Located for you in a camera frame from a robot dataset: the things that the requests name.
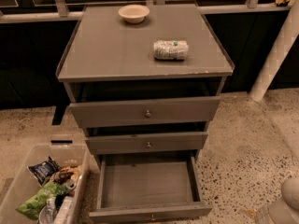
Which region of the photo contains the grey drawer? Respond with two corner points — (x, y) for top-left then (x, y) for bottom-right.
(70, 96), (221, 128)
(90, 151), (212, 224)
(86, 132), (208, 154)

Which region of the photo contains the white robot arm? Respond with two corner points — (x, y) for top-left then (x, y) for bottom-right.
(254, 177), (299, 224)

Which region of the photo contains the dark blue snack bag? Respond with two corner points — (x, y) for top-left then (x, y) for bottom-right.
(27, 156), (61, 186)

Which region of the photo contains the clear plastic bin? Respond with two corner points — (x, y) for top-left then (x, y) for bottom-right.
(0, 145), (90, 224)

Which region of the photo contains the grey drawer cabinet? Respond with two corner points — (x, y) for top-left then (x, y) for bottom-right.
(55, 4), (235, 161)

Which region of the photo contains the grey middle drawer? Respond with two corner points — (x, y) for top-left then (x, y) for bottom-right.
(86, 132), (208, 154)

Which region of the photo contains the grey top drawer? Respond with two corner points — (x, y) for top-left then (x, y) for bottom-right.
(70, 96), (221, 128)

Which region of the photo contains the brown snack bag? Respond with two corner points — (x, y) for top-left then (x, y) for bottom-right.
(50, 165), (81, 184)

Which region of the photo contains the green snack bag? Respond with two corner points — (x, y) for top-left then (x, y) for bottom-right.
(16, 181), (69, 220)

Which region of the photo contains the clear plastic bottle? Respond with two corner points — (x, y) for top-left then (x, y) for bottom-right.
(46, 196), (74, 224)

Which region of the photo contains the white paper bowl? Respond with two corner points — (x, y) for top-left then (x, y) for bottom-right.
(118, 5), (150, 24)

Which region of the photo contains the grey bottom drawer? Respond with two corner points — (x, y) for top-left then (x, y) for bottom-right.
(90, 151), (212, 224)

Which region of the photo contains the silver can in bin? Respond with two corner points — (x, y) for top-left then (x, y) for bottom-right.
(64, 179), (77, 191)

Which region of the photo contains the white diagonal post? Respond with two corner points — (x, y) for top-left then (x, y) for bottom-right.
(249, 0), (299, 102)

